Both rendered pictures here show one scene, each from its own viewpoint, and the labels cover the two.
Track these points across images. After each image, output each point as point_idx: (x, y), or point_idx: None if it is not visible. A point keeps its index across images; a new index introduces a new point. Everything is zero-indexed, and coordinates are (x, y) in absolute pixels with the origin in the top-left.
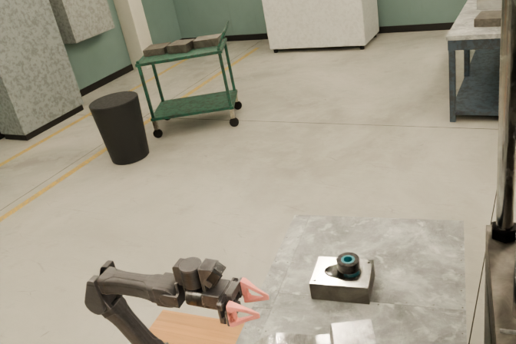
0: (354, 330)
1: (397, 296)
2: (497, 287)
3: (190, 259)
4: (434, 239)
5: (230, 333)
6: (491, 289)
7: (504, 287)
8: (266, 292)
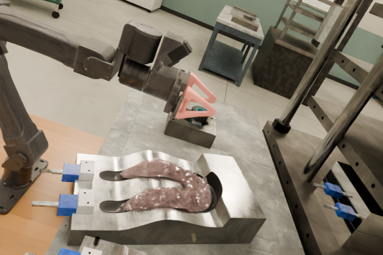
0: (223, 162)
1: (228, 147)
2: (285, 157)
3: (146, 25)
4: (242, 118)
5: (90, 144)
6: (280, 158)
7: (289, 159)
8: (122, 119)
